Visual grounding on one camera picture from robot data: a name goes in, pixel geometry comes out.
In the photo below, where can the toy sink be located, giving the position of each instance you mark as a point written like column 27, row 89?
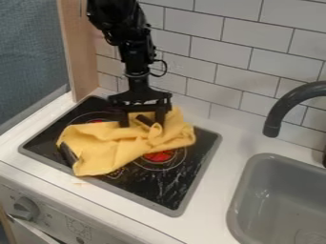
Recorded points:
column 282, row 203

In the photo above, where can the yellow cloth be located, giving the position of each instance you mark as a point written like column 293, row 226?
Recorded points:
column 127, row 143

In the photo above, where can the toy stove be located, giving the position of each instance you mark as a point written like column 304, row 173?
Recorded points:
column 127, row 158

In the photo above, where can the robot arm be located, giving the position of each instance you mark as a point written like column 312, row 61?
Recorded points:
column 123, row 28

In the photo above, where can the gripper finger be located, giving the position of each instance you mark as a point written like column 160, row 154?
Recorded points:
column 123, row 118
column 161, row 114

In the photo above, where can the tap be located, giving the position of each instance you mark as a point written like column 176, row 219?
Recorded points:
column 288, row 105

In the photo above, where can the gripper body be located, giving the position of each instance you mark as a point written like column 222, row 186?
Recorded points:
column 139, row 93

